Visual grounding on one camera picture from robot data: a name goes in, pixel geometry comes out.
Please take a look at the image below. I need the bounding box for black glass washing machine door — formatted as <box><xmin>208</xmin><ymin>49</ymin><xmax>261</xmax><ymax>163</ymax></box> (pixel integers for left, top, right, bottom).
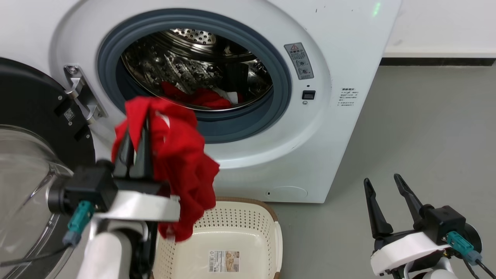
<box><xmin>0</xmin><ymin>57</ymin><xmax>96</xmax><ymax>279</ymax></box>

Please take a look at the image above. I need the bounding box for left teal cable connector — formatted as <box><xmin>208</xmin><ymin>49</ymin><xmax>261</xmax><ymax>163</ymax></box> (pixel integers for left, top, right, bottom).
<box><xmin>62</xmin><ymin>200</ymin><xmax>96</xmax><ymax>248</ymax></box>

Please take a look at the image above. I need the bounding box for paper barcode label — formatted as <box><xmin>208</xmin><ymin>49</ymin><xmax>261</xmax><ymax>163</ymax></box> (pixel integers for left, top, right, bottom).
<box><xmin>208</xmin><ymin>250</ymin><xmax>241</xmax><ymax>273</ymax></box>

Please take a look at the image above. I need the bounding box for left thin black cable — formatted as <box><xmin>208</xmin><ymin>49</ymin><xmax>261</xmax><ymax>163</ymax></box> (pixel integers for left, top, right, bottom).
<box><xmin>0</xmin><ymin>244</ymin><xmax>75</xmax><ymax>269</ymax></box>

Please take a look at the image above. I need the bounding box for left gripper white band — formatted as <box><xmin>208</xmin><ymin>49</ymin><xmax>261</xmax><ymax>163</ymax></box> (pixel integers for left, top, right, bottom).
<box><xmin>96</xmin><ymin>113</ymin><xmax>181</xmax><ymax>223</ymax></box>

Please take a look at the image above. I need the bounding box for stainless steel perforated drum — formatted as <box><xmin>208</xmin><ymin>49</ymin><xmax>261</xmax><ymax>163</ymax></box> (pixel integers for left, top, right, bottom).
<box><xmin>121</xmin><ymin>28</ymin><xmax>274</xmax><ymax>112</ymax></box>

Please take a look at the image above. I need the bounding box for teal cable connector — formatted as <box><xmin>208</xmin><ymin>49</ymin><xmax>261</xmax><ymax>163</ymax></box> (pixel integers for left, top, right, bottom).
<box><xmin>62</xmin><ymin>200</ymin><xmax>96</xmax><ymax>248</ymax></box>
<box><xmin>446</xmin><ymin>231</ymin><xmax>483</xmax><ymax>266</ymax></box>

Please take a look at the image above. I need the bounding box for grey rubber door gasket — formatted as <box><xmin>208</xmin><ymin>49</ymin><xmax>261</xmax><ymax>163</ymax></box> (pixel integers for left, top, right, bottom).
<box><xmin>97</xmin><ymin>9</ymin><xmax>292</xmax><ymax>144</ymax></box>

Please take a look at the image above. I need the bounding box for white front-load washing machine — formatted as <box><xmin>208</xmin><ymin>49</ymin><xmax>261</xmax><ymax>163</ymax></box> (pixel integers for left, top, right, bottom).
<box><xmin>0</xmin><ymin>0</ymin><xmax>402</xmax><ymax>204</ymax></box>

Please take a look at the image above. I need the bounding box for right thin black cable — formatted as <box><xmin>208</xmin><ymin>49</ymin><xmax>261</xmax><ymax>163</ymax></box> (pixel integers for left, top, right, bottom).
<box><xmin>463</xmin><ymin>257</ymin><xmax>496</xmax><ymax>279</ymax></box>

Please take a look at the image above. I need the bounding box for round white filter cover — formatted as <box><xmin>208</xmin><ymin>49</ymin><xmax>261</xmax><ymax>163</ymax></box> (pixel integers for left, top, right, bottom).
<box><xmin>271</xmin><ymin>186</ymin><xmax>309</xmax><ymax>202</ymax></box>

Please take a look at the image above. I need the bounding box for thin black cable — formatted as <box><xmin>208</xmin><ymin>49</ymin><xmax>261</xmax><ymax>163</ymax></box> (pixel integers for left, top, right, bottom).
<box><xmin>0</xmin><ymin>244</ymin><xmax>75</xmax><ymax>269</ymax></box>
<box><xmin>463</xmin><ymin>257</ymin><xmax>496</xmax><ymax>279</ymax></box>

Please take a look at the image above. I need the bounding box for metal door hinge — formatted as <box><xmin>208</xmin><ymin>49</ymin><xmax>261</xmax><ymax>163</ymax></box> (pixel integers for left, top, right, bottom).
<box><xmin>63</xmin><ymin>65</ymin><xmax>107</xmax><ymax>125</ymax></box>

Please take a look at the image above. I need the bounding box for cream perforated laundry basket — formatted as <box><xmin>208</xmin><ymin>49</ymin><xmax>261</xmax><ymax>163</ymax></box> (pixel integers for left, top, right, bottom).
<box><xmin>149</xmin><ymin>197</ymin><xmax>283</xmax><ymax>279</ymax></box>

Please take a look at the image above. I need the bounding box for right teal cable connector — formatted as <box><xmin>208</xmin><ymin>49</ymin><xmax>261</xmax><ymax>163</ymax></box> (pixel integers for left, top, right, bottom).
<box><xmin>446</xmin><ymin>231</ymin><xmax>483</xmax><ymax>266</ymax></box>

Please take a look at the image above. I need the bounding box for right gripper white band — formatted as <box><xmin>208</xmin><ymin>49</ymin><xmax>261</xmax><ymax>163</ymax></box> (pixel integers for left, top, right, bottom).
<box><xmin>363</xmin><ymin>173</ymin><xmax>447</xmax><ymax>277</ymax></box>

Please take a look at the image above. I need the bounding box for red garment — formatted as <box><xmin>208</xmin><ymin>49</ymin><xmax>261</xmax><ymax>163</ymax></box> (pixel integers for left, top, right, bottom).
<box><xmin>160</xmin><ymin>81</ymin><xmax>245</xmax><ymax>110</ymax></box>
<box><xmin>112</xmin><ymin>96</ymin><xmax>220</xmax><ymax>243</ymax></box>

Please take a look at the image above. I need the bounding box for grey warning sticker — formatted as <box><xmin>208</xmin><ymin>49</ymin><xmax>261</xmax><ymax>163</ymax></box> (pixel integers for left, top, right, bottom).
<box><xmin>284</xmin><ymin>42</ymin><xmax>314</xmax><ymax>80</ymax></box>

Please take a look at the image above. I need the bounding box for white cloth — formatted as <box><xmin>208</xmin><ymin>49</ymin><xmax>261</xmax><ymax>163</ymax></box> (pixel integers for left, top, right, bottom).
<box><xmin>212</xmin><ymin>87</ymin><xmax>239</xmax><ymax>105</ymax></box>

